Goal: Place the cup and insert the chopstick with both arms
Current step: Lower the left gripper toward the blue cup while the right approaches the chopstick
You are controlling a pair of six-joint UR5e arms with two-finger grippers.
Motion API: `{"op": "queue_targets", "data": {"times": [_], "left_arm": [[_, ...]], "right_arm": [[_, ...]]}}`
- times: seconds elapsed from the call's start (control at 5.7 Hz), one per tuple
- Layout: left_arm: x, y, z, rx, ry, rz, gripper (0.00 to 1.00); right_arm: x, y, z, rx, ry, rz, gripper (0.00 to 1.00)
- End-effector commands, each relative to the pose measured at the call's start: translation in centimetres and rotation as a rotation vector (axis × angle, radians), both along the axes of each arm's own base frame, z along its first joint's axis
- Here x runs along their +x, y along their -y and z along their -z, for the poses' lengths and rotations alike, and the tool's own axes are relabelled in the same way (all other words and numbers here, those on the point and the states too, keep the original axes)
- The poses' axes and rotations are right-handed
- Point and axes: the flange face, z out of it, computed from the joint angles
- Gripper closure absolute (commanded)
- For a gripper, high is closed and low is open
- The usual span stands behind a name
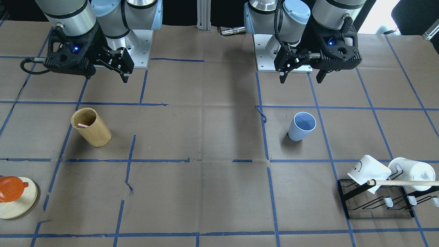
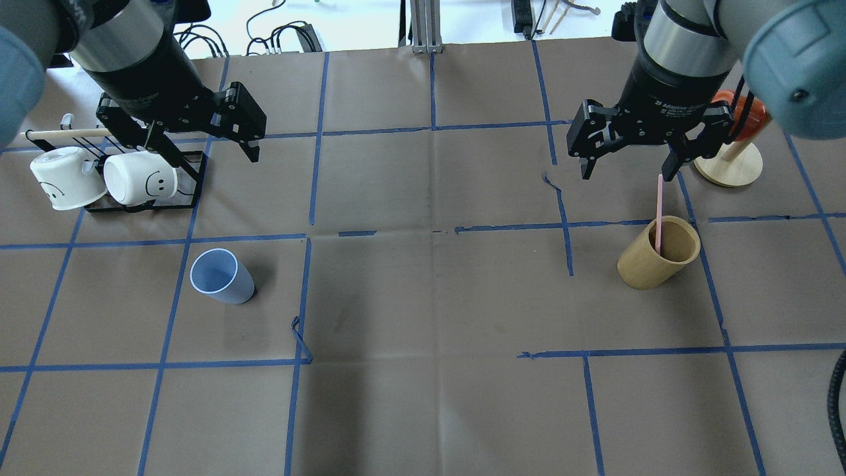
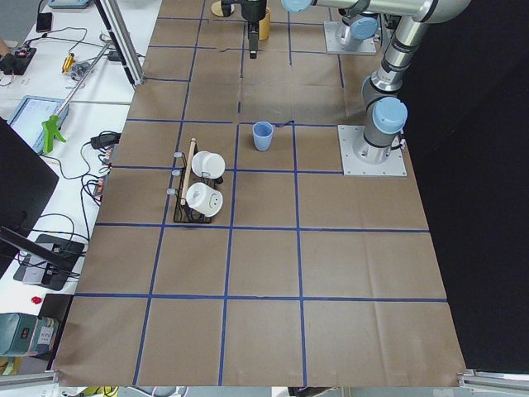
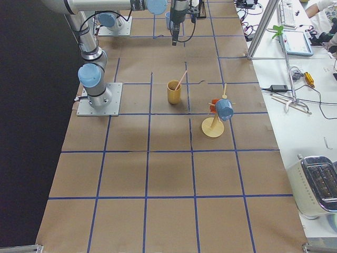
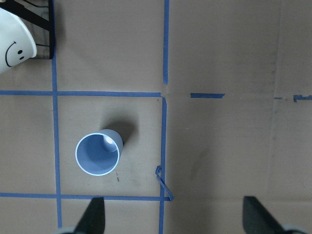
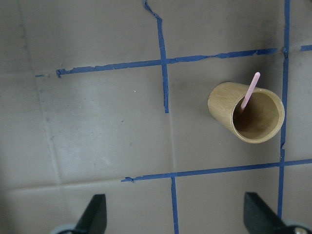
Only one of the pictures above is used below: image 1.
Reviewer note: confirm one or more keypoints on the aluminium profile post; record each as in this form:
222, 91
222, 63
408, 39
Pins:
204, 15

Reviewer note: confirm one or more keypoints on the silver cable connector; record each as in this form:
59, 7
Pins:
231, 31

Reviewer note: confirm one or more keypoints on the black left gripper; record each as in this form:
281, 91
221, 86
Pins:
299, 45

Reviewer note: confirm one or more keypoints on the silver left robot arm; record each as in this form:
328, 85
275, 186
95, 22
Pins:
286, 20

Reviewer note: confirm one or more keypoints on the wooden cylindrical cup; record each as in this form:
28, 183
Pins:
97, 134

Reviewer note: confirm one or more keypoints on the light blue plastic cup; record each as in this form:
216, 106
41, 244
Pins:
302, 124

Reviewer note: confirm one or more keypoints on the black wire mug rack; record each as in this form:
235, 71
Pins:
388, 202

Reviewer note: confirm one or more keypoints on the white mug with smiley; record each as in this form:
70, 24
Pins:
369, 168

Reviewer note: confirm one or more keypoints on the round wooden board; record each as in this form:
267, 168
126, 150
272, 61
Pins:
9, 210

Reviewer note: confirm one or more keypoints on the white mug with print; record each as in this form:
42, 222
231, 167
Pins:
404, 169

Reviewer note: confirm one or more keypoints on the metal base plate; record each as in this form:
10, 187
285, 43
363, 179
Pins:
138, 43
265, 49

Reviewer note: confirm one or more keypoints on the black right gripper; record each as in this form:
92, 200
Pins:
97, 45

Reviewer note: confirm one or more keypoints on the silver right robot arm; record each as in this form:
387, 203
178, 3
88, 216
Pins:
115, 34

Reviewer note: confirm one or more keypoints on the wooden dowel handle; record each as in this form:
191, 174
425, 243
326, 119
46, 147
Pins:
402, 183

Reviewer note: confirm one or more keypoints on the orange lid with knob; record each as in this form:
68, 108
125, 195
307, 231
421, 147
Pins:
11, 188

